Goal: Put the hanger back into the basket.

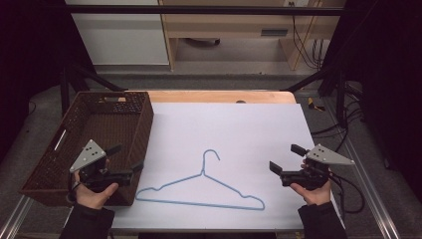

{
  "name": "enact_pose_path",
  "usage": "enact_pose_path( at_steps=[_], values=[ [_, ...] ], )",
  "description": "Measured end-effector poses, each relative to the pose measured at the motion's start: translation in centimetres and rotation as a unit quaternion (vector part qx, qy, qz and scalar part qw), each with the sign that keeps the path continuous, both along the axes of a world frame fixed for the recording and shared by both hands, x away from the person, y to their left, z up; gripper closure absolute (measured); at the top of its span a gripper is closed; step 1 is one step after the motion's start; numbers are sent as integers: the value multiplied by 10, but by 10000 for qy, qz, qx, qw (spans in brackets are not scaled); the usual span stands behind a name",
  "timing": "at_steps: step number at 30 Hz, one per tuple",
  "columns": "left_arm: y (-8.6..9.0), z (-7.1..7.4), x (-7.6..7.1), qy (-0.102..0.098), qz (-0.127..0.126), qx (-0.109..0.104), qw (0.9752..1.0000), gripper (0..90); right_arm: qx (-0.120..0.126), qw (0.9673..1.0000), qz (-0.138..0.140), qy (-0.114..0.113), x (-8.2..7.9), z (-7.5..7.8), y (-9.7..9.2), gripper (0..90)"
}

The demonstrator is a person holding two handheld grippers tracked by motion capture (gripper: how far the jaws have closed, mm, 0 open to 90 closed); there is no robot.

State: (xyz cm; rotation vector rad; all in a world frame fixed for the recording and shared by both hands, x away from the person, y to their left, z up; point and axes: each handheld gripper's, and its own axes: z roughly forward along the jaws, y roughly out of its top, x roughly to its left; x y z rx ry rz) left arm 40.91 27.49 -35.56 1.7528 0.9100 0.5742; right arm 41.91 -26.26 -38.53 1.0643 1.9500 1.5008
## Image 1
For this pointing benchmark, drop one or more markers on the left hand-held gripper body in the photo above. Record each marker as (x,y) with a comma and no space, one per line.
(89,156)

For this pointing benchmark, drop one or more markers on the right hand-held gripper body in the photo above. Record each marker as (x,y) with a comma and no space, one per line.
(312,177)

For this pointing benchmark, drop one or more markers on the brown woven basket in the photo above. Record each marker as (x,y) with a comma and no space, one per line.
(106,122)

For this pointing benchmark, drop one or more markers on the person's right hand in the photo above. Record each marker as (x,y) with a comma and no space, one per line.
(315,196)

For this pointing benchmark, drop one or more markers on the person's left hand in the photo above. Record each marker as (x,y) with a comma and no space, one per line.
(93,199)

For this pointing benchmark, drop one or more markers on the yellow and black tool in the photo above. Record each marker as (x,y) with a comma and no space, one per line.
(313,104)

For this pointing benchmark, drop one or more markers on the white table mat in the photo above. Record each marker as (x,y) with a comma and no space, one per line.
(239,132)

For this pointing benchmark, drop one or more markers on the black metal stand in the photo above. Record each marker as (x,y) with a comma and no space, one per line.
(68,89)
(340,96)

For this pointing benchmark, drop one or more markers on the white cabinet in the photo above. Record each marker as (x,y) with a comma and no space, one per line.
(122,36)

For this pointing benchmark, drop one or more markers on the black curtain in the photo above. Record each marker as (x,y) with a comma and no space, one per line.
(384,66)
(30,49)

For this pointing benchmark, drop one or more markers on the light wooden desk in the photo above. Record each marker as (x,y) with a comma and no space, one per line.
(229,23)

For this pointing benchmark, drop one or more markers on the aluminium rail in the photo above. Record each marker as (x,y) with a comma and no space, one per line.
(368,186)
(15,219)

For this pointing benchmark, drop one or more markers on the black horizontal frame bar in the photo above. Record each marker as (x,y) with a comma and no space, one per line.
(199,10)

